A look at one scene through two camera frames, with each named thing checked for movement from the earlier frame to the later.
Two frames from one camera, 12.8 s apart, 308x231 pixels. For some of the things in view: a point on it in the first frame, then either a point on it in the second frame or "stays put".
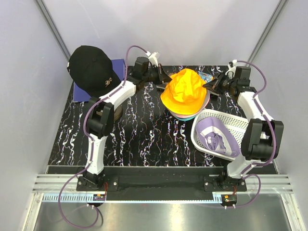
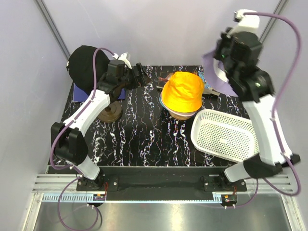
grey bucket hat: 207,99 -> 161,102
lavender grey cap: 214,137 -> 216,76
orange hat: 186,94 stays put
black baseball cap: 91,70 stays put
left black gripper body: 154,75 -> 139,79
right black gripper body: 223,84 -> 222,49
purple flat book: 80,96 stays put
